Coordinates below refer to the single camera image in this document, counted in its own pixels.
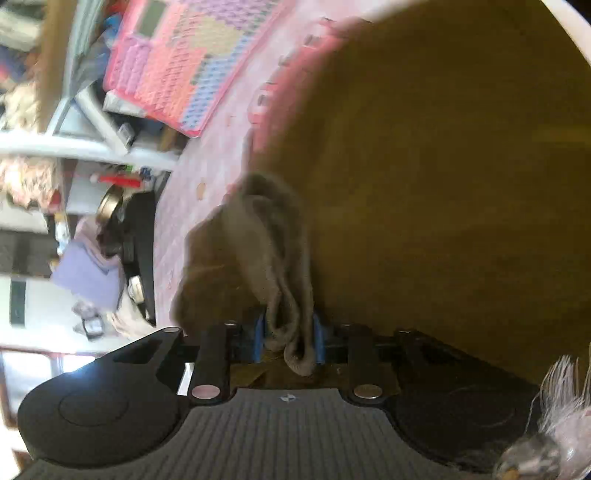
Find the pink learning tablet toy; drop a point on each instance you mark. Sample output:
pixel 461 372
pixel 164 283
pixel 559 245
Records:
pixel 184 69

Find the red tassel ornament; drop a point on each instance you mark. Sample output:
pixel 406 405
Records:
pixel 117 179

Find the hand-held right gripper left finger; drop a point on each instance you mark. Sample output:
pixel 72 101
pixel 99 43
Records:
pixel 213 355

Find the pale pink cloth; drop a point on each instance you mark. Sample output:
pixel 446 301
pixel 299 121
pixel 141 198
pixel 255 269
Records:
pixel 94 240

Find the clear shiny bead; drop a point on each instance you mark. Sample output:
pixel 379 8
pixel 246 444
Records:
pixel 528 461

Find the fuzzy white sleeve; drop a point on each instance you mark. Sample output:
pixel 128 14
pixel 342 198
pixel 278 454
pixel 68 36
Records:
pixel 568 406

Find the decorative figure plaque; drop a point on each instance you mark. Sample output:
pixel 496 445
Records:
pixel 27 182

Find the white shelf frame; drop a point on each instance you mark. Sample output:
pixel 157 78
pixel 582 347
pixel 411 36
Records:
pixel 69 147

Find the white cloth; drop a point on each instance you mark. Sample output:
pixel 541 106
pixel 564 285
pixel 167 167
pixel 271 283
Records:
pixel 129 318

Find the brass bowl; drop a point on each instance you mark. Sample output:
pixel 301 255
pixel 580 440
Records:
pixel 113 205

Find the olive brown pants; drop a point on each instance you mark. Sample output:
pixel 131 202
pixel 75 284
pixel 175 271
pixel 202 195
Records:
pixel 438 184

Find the purple cloth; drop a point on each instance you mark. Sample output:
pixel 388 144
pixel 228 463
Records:
pixel 85 277

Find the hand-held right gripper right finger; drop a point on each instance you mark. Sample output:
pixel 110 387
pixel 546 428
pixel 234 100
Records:
pixel 364 360

